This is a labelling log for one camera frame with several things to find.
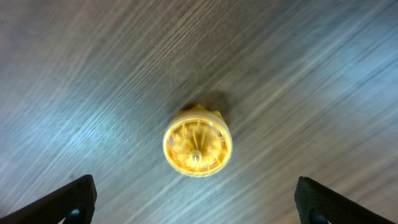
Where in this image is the yellow round token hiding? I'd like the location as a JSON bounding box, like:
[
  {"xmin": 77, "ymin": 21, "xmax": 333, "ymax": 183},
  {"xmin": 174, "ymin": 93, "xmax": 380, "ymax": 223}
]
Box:
[{"xmin": 162, "ymin": 105, "xmax": 233, "ymax": 177}]

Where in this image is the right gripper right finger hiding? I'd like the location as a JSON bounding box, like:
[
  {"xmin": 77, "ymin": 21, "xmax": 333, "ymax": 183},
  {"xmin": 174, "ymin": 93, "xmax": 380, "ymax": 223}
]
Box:
[{"xmin": 294, "ymin": 176, "xmax": 393, "ymax": 224}]

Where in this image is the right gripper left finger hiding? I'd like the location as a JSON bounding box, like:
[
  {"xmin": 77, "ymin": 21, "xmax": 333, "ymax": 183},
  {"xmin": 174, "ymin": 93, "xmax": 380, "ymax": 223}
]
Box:
[{"xmin": 1, "ymin": 174, "xmax": 97, "ymax": 224}]

